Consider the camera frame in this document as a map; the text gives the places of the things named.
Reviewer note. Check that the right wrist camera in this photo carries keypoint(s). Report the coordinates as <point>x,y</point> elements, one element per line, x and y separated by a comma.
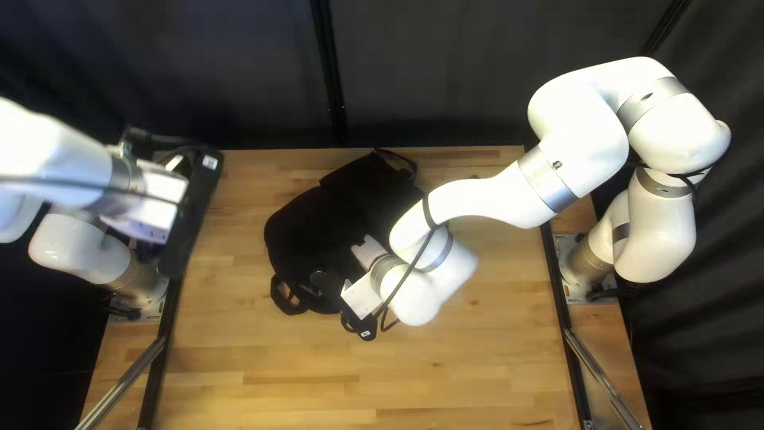
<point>361,328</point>

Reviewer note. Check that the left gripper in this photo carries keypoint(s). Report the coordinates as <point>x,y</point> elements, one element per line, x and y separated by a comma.
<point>158,185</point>

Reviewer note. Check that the black backpack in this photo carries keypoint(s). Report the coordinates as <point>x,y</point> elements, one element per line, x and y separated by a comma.
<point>316,227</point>

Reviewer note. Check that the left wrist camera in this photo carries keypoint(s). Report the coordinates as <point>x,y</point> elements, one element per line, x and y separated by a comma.
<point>191,209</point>

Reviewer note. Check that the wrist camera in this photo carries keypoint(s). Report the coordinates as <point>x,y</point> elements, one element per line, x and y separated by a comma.
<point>361,328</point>
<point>191,209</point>

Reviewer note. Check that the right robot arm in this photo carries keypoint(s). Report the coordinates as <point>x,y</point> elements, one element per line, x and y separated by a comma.
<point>573,131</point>

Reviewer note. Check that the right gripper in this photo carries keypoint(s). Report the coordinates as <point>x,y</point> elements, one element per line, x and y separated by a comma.
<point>370,254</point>

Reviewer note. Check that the black frame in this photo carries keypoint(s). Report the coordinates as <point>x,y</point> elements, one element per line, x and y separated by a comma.
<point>329,60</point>

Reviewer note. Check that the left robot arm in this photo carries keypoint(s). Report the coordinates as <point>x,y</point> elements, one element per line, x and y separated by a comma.
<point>48,149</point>

